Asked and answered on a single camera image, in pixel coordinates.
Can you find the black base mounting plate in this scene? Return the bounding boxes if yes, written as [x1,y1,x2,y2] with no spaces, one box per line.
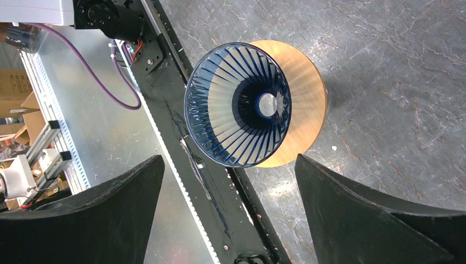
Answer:
[124,1,290,263]

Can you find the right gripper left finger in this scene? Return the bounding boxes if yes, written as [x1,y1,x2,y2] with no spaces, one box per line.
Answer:
[1,155,165,263]

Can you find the cardboard boxes outside cell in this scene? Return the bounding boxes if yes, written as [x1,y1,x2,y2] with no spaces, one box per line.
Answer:
[1,69,46,146]

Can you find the grey slotted cable duct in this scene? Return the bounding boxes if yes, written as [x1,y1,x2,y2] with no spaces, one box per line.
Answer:
[20,52,90,195]

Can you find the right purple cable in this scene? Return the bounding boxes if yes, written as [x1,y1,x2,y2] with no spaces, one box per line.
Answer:
[27,22,142,111]

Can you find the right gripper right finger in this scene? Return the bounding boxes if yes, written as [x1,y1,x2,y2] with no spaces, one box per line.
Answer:
[295,155,465,263]

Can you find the round wooden dripper stand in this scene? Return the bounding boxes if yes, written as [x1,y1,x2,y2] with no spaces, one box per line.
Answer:
[251,40,329,168]

